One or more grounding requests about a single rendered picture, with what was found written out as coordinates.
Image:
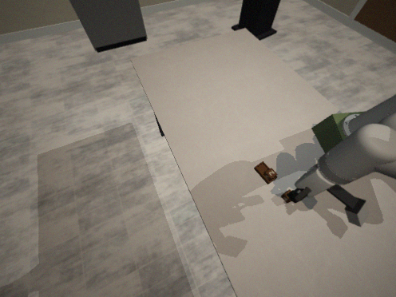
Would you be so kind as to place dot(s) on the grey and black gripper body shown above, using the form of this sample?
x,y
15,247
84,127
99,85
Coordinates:
x,y
315,181

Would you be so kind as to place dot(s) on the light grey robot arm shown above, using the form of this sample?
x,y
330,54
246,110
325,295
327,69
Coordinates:
x,y
370,148

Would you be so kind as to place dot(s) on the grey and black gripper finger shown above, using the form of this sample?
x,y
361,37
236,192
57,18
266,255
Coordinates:
x,y
298,197

